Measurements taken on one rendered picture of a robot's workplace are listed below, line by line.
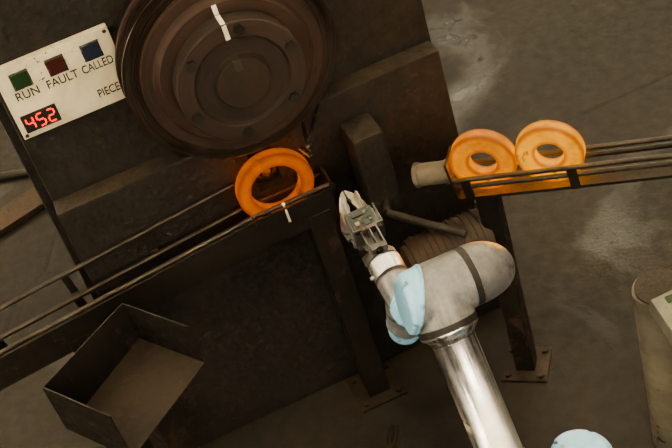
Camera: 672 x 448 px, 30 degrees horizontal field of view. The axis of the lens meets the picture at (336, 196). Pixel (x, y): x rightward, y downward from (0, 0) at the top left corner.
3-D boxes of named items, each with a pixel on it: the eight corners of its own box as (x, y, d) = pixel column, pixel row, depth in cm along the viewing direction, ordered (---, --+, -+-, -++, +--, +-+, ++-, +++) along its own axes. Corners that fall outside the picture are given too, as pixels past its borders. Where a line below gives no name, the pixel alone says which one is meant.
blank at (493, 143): (442, 132, 286) (440, 142, 283) (508, 123, 280) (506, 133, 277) (462, 183, 295) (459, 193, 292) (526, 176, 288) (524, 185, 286)
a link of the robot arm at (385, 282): (397, 335, 262) (396, 315, 256) (375, 294, 269) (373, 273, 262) (431, 320, 264) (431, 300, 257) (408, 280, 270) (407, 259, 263)
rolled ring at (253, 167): (303, 142, 285) (298, 134, 287) (227, 173, 283) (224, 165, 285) (323, 202, 296) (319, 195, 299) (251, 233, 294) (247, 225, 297)
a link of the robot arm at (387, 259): (408, 277, 269) (374, 293, 268) (399, 261, 272) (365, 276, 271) (406, 259, 263) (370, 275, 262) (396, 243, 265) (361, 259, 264)
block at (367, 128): (360, 197, 310) (336, 121, 295) (389, 184, 311) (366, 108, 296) (375, 221, 302) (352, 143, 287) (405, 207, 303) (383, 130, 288)
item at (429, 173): (421, 176, 298) (414, 157, 295) (457, 172, 295) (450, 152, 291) (416, 193, 294) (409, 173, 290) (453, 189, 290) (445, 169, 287)
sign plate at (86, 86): (23, 136, 275) (-11, 69, 264) (133, 89, 278) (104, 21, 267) (25, 141, 273) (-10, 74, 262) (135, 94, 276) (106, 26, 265)
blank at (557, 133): (508, 124, 280) (505, 133, 277) (576, 114, 273) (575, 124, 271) (526, 176, 289) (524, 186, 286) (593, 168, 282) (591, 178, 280)
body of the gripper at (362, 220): (372, 199, 271) (396, 241, 264) (376, 220, 278) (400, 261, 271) (340, 213, 270) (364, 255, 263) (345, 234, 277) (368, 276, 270)
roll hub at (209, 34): (196, 149, 270) (152, 41, 252) (315, 98, 273) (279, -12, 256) (203, 162, 265) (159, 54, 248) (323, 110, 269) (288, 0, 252)
